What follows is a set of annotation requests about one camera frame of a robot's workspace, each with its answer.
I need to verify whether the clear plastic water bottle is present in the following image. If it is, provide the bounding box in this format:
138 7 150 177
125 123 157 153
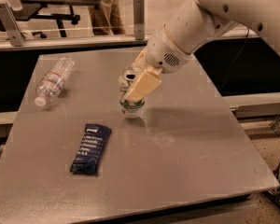
35 57 75 106

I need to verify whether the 7up soda can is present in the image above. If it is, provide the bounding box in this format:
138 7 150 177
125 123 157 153
119 67 145 119

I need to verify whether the middle metal barrier bracket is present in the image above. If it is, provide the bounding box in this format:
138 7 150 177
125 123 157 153
133 0 145 40

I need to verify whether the metal barrier bracket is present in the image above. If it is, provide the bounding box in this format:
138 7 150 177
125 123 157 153
0 3 24 47
133 0 145 40

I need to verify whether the person in tan trousers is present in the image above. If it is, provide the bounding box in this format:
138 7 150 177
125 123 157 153
89 0 125 35

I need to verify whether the blue rxbar blueberry wrapper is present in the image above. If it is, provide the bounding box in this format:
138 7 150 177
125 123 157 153
70 123 112 175

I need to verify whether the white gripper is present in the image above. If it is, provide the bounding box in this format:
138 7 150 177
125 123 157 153
130 25 193 98

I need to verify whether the metal barrier rail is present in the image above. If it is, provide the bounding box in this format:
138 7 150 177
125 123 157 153
0 26 262 53

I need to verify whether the left metal barrier bracket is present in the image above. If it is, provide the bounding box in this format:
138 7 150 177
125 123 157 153
0 3 24 47

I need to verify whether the black office desk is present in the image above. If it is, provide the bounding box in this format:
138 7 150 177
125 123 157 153
21 0 102 37

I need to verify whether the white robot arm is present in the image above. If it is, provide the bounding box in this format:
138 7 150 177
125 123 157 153
124 0 280 102

